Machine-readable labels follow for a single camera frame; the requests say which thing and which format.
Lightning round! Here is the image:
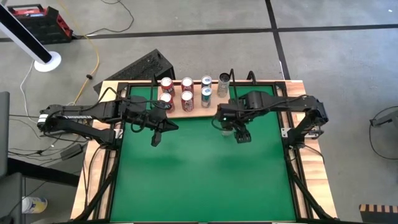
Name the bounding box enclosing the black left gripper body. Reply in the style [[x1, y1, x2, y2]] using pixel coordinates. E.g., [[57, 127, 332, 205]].
[[119, 96, 170, 147]]

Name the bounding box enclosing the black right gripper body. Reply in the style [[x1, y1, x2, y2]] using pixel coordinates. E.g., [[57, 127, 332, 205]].
[[215, 102, 249, 131]]

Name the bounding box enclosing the red Fanta strawberry can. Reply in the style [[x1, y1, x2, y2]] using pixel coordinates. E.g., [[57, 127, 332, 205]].
[[160, 77, 176, 96], [159, 92, 175, 113]]

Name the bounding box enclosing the red Coca-Cola can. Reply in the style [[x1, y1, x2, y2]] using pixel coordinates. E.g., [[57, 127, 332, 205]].
[[181, 77, 195, 93], [180, 90, 195, 113]]

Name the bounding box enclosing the blue silver Red Bull can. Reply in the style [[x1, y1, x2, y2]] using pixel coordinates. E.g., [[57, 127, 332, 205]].
[[200, 75, 213, 90], [200, 86, 213, 109]]

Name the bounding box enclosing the black curved hook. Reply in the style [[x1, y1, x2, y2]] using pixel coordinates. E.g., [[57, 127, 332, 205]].
[[246, 70, 258, 85]]

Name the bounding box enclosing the black perforated case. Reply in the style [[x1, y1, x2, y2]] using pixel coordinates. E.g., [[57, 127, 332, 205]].
[[93, 49, 176, 94]]

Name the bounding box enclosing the small gray box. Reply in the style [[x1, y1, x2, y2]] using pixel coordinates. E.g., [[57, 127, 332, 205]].
[[306, 127, 325, 138]]

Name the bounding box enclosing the black power adapter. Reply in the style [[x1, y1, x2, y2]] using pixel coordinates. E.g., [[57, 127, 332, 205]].
[[60, 143, 84, 161]]

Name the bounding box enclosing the white stand with round base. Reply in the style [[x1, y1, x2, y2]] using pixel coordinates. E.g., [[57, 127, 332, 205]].
[[0, 2, 62, 73]]

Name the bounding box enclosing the black beam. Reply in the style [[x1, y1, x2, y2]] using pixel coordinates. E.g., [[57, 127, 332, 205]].
[[6, 157, 81, 187]]

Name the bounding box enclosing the red black power station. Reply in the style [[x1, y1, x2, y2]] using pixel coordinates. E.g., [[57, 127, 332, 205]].
[[7, 3, 75, 45]]

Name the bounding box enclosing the white yellow canister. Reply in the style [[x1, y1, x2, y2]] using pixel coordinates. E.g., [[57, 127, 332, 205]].
[[21, 195, 49, 215]]

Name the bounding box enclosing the gray panel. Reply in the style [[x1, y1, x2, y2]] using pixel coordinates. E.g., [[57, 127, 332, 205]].
[[0, 91, 11, 178]]

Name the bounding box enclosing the gray device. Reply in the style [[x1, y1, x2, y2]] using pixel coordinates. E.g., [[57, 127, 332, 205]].
[[369, 108, 398, 128]]

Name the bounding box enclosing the orange black striped box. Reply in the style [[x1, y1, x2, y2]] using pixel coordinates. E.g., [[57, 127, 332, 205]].
[[358, 203, 398, 224]]

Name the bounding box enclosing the wooden shelf black metal frame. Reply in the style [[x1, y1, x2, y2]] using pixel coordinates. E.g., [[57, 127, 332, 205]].
[[149, 68, 239, 119]]

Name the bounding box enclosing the yellow cable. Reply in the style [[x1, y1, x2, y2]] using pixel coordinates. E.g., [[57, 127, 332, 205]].
[[57, 0, 100, 104]]

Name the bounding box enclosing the black floor cable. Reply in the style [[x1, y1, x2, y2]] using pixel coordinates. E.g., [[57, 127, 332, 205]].
[[73, 0, 135, 40]]

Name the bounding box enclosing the white cable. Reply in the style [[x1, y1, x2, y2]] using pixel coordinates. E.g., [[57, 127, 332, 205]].
[[20, 60, 35, 108]]

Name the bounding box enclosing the black cable loop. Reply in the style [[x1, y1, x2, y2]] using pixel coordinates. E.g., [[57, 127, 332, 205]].
[[368, 105, 398, 158]]

